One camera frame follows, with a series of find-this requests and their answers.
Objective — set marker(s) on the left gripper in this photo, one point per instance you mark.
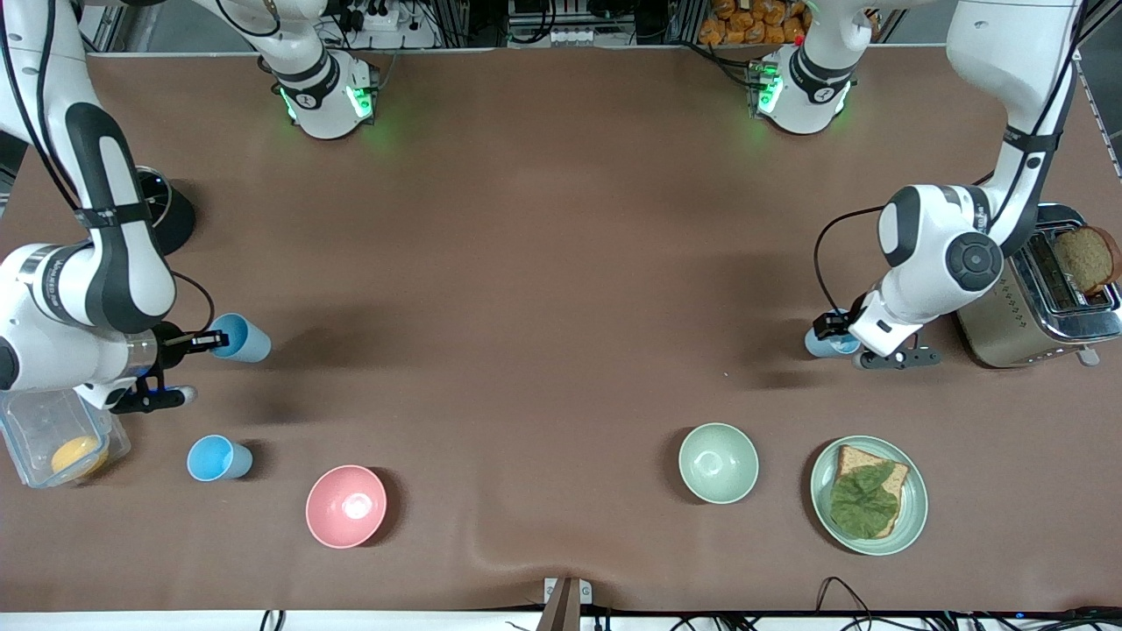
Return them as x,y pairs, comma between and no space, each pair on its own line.
834,325

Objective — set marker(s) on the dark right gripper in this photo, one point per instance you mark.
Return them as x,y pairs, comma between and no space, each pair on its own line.
172,343

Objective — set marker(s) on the blue plastic cup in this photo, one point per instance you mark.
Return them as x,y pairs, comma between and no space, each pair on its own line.
250,343
820,349
210,457

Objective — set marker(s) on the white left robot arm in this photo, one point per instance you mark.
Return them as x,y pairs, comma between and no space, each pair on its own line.
1008,44

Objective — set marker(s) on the brown bread slice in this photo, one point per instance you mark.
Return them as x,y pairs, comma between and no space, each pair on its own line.
855,457

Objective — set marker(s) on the orange round fruit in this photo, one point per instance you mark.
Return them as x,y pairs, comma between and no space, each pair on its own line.
79,456

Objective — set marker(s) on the pale green bowl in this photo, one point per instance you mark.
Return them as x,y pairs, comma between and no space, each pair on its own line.
719,463

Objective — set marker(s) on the green lettuce leaf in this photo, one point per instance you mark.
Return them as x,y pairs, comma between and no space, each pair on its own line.
863,504

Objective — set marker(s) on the beige chrome toaster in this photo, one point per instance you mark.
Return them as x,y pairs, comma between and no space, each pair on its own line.
1017,333

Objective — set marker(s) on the clear plastic storage container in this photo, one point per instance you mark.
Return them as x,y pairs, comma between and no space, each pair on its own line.
35,438

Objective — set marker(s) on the pale green plate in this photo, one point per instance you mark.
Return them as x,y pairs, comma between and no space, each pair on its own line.
916,513

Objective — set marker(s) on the pink bowl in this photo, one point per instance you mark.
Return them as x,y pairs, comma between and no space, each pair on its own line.
346,506

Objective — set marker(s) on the brown toast slice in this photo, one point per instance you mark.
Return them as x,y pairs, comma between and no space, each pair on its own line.
1087,258

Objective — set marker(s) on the brown table cover cloth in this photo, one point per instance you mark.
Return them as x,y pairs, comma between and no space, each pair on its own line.
543,263

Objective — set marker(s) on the orange packaged snacks bag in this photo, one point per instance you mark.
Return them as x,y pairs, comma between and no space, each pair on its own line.
745,26

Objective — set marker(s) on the white power strip with plugs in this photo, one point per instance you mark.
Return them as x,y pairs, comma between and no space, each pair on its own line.
386,39

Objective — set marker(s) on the small white power strip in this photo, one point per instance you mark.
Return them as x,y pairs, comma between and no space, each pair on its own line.
571,37

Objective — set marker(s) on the aluminium frame profile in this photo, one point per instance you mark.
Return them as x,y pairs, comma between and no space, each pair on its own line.
110,26

